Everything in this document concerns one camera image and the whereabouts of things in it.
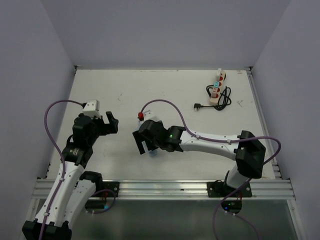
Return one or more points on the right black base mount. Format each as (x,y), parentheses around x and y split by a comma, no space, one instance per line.
(218,189)

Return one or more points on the light blue power strip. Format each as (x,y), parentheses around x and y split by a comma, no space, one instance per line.
(153,153)

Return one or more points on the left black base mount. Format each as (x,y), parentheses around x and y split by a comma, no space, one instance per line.
(97,179)

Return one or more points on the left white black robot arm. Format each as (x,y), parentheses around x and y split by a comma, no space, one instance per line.
(73,185)

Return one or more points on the aluminium mounting rail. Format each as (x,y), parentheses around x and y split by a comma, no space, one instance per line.
(265,189)

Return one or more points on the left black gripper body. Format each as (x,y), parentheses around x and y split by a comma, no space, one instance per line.
(99,128)

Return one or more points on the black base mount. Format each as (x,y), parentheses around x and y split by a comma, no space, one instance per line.
(218,189)
(97,179)

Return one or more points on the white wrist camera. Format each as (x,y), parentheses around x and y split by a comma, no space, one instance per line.
(146,115)
(91,109)

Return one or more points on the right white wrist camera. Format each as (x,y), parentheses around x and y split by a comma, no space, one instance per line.
(146,115)

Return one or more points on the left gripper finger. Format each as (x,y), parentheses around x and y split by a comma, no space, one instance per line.
(112,126)
(111,118)

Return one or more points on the cyan plug on strip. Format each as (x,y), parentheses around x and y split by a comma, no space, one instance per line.
(216,85)

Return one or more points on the white plug adapter on strip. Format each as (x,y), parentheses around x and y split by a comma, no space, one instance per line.
(218,75)

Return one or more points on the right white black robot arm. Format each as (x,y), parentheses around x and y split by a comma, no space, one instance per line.
(245,149)

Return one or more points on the right aluminium side rail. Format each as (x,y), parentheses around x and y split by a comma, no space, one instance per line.
(269,143)

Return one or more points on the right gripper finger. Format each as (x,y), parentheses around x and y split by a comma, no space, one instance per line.
(139,139)
(149,147)

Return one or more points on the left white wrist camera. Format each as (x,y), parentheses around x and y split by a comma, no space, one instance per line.
(91,109)

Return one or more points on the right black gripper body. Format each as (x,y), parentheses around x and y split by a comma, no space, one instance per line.
(160,123)

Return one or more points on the beige red power strip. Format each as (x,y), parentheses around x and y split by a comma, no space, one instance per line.
(215,91)

